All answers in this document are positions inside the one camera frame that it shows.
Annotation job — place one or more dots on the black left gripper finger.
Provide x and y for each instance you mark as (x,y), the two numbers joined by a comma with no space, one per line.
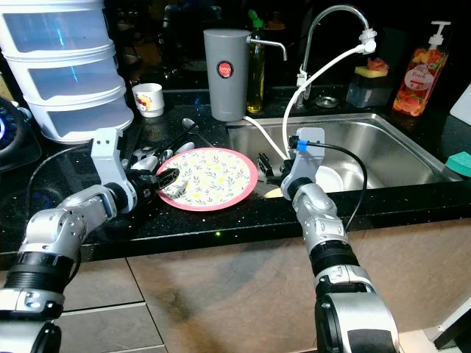
(168,175)
(165,189)

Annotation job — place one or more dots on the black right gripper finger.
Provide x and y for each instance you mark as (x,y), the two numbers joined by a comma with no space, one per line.
(266,172)
(265,159)

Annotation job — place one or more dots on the pink-rimmed floral plate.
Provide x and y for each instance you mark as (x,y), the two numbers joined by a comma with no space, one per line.
(213,180)

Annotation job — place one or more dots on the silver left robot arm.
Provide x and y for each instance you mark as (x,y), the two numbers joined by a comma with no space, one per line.
(55,235)

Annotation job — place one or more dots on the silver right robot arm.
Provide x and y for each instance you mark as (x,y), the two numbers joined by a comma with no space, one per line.
(327,228)

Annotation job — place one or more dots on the small yellow object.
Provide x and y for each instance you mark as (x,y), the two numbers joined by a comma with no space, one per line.
(274,193)

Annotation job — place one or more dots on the small white printed cup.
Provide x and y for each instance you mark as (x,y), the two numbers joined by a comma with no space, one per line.
(149,100)

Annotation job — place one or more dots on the yellow oil bottle green cap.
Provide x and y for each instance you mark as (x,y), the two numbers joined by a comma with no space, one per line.
(256,81)

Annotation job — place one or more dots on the round metal sink strainer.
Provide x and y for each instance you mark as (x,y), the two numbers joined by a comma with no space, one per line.
(326,101)

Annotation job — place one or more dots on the grey water filter canister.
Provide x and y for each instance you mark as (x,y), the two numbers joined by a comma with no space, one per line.
(227,73)

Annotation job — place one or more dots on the chrome gooseneck faucet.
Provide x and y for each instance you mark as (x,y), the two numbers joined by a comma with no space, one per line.
(304,59)

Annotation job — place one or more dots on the stainless steel sink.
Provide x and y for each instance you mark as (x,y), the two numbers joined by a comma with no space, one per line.
(390,147)

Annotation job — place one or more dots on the chrome filter tap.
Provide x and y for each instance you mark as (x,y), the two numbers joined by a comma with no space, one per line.
(267,43)

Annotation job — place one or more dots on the dark clear sponge holder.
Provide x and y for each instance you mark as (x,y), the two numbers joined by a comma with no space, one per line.
(366,92)

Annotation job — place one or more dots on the yellow dish sponge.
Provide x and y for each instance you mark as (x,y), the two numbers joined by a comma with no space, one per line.
(364,71)

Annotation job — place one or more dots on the white tiered plastic container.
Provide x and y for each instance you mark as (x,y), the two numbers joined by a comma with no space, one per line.
(66,66)

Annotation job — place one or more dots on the red scrubber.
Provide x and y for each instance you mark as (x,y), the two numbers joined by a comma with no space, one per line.
(377,64)

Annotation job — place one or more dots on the white faucet diverter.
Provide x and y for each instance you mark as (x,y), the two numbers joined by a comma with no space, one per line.
(366,40)

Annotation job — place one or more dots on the peach soap pump bottle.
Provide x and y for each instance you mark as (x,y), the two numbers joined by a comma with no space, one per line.
(418,81)

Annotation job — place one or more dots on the green sponge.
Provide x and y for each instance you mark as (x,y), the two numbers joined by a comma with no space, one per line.
(459,163)

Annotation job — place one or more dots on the white board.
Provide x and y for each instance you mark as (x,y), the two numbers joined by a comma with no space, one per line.
(462,103)

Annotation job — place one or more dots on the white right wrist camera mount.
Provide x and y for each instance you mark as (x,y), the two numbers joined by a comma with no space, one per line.
(305,165)

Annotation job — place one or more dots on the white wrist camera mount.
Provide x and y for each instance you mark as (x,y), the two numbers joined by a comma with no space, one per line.
(107,158)
(305,165)

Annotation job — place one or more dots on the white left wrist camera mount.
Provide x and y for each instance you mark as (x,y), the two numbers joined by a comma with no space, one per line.
(107,158)

